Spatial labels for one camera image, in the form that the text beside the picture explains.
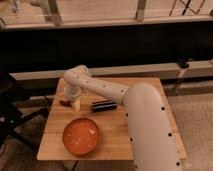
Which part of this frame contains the red pepper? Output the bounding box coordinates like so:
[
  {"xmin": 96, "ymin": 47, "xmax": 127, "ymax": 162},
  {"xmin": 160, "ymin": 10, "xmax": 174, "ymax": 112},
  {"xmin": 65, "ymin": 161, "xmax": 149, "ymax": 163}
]
[{"xmin": 59, "ymin": 100, "xmax": 71, "ymax": 106}]

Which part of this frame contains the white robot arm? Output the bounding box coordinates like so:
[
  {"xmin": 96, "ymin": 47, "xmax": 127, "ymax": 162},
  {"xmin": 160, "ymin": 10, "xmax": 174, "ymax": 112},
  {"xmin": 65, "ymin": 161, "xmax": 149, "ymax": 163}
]
[{"xmin": 64, "ymin": 65, "xmax": 183, "ymax": 171}]

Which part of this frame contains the black rectangular block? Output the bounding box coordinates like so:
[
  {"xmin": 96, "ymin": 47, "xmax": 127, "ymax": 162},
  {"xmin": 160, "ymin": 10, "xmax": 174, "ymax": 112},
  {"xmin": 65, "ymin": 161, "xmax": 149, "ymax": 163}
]
[{"xmin": 92, "ymin": 101, "xmax": 117, "ymax": 112}]

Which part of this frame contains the wooden folding table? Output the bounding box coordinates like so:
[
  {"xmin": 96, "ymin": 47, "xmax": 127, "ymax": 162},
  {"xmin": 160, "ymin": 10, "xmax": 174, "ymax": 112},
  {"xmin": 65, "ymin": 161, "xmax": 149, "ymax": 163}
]
[{"xmin": 36, "ymin": 77, "xmax": 188, "ymax": 161}]

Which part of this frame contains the orange bowl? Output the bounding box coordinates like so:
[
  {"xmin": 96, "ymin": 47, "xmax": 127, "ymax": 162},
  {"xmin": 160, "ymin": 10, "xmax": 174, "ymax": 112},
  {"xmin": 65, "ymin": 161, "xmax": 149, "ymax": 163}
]
[{"xmin": 62, "ymin": 118, "xmax": 100, "ymax": 155}]

